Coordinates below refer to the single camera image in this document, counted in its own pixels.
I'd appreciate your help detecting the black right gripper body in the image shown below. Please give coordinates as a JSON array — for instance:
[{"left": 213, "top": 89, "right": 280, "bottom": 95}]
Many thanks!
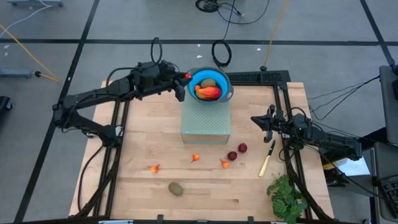
[{"left": 264, "top": 104, "right": 292, "bottom": 146}]

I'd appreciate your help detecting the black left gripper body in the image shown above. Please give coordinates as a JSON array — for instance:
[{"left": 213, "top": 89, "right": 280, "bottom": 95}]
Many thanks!
[{"left": 152, "top": 62, "right": 187, "bottom": 103}]

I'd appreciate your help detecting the brown kiwi fruit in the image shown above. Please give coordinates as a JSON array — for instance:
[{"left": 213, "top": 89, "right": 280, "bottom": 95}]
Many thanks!
[
  {"left": 200, "top": 78, "right": 217, "bottom": 89},
  {"left": 168, "top": 182, "right": 184, "bottom": 197}
]

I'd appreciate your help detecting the red orange mango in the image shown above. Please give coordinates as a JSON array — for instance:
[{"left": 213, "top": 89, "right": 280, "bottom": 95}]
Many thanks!
[{"left": 195, "top": 86, "right": 223, "bottom": 102}]

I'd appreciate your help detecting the blue collapsible colander bowl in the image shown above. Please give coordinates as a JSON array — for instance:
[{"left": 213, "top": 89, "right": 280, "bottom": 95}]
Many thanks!
[{"left": 183, "top": 67, "right": 234, "bottom": 105}]

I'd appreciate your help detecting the black perforated tray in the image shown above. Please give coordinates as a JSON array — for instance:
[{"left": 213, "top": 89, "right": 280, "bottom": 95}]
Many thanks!
[{"left": 226, "top": 70, "right": 290, "bottom": 85}]

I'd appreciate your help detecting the pale green perforated box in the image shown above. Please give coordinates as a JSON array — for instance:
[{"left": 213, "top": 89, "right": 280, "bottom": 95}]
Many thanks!
[{"left": 180, "top": 75, "right": 232, "bottom": 145}]

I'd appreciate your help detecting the green leafy herb bunch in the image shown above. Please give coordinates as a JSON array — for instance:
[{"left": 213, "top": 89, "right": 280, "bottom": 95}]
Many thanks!
[{"left": 266, "top": 174, "right": 308, "bottom": 224}]

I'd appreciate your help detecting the white panel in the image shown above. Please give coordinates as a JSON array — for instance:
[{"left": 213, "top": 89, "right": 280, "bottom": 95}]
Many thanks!
[{"left": 326, "top": 139, "right": 371, "bottom": 177}]

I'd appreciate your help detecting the black diagonal beam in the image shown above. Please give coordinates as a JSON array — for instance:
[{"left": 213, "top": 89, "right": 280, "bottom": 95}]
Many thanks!
[{"left": 360, "top": 126, "right": 389, "bottom": 147}]

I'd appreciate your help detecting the grey desk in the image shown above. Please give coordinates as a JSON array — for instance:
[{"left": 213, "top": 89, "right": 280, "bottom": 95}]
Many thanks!
[{"left": 371, "top": 141, "right": 398, "bottom": 223}]

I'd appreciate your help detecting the grey cabinet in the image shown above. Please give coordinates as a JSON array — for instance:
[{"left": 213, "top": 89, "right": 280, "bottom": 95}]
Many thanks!
[{"left": 378, "top": 64, "right": 398, "bottom": 146}]

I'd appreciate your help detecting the black keyboard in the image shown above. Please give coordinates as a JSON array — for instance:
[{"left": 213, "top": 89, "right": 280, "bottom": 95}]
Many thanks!
[{"left": 379, "top": 175, "right": 398, "bottom": 205}]

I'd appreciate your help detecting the grey stand foot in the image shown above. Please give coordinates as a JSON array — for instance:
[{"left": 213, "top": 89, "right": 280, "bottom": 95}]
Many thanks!
[
  {"left": 7, "top": 0, "right": 65, "bottom": 7},
  {"left": 0, "top": 68, "right": 34, "bottom": 78}
]

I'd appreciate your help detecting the black caster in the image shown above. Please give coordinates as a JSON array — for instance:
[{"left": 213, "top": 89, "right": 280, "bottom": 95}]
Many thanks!
[{"left": 0, "top": 95, "right": 13, "bottom": 113}]

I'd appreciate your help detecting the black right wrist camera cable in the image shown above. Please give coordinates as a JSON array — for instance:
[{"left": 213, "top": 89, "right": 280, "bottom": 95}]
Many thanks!
[{"left": 286, "top": 108, "right": 308, "bottom": 126}]

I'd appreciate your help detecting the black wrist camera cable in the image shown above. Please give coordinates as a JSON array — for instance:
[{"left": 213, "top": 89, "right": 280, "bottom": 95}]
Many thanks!
[
  {"left": 286, "top": 108, "right": 308, "bottom": 126},
  {"left": 150, "top": 37, "right": 164, "bottom": 65}
]

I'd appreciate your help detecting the black left wrist camera cable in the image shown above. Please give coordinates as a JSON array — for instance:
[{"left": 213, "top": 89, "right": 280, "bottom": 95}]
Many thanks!
[{"left": 150, "top": 37, "right": 164, "bottom": 65}]

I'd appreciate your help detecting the black coiled cable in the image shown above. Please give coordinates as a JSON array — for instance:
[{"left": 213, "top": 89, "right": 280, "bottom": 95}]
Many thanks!
[{"left": 211, "top": 0, "right": 238, "bottom": 68}]

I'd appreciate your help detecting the knife with wooden handle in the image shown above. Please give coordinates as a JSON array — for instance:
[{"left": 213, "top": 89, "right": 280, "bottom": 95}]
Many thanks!
[{"left": 258, "top": 139, "right": 277, "bottom": 178}]

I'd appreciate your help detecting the black cable bundle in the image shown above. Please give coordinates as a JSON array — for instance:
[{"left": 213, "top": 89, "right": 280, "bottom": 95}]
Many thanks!
[{"left": 195, "top": 0, "right": 271, "bottom": 26}]

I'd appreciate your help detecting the yellow cable with black plug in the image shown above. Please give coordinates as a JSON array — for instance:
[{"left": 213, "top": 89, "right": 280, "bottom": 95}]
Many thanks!
[{"left": 0, "top": 24, "right": 60, "bottom": 83}]

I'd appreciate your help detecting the white cable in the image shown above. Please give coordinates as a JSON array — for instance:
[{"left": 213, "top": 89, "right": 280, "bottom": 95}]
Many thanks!
[{"left": 0, "top": 0, "right": 53, "bottom": 30}]

